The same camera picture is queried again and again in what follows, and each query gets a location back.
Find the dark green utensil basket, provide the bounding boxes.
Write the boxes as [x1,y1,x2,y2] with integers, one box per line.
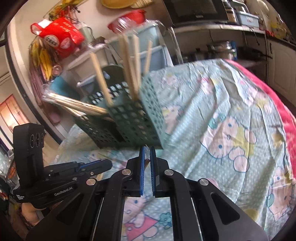
[74,65,166,149]

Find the chopsticks pair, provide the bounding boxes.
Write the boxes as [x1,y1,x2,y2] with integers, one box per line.
[144,40,152,75]
[118,34,139,101]
[133,35,141,92]

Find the white kitchen cabinet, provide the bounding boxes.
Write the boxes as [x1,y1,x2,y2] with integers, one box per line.
[267,40,295,103]

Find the left hand painted nails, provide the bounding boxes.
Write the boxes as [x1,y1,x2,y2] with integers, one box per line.
[21,203,44,226]

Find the teal hanging bag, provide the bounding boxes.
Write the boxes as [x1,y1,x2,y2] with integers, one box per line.
[49,76,80,100]

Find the white drawer tower left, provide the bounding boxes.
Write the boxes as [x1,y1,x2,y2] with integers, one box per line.
[66,44,117,88]

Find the pink blanket edge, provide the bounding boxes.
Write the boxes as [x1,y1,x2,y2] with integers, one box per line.
[223,59,296,144]

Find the red shopping bag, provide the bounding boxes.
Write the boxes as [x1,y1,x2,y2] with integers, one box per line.
[30,18,85,58]

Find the metal shelf rack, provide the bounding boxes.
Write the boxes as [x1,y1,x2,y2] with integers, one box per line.
[166,24,267,64]

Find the blue drawer tower right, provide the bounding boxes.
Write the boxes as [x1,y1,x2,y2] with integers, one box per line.
[106,17,173,73]

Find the steel pot stack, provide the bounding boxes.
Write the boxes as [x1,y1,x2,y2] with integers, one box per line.
[207,41,237,60]

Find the black frying pan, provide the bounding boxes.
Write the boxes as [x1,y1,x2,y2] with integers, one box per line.
[237,46,273,61]

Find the red plastic colander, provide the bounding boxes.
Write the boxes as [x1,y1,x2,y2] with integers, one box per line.
[107,9,146,34]

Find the round wooden board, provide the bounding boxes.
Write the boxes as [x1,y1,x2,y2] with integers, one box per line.
[100,0,137,9]

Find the blue plastic box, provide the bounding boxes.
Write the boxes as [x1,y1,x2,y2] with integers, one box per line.
[236,11,259,28]

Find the black microwave oven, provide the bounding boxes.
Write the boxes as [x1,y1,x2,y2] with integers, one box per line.
[163,0,229,26]

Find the woven round mat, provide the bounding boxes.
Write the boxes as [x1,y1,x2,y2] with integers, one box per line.
[130,0,153,9]

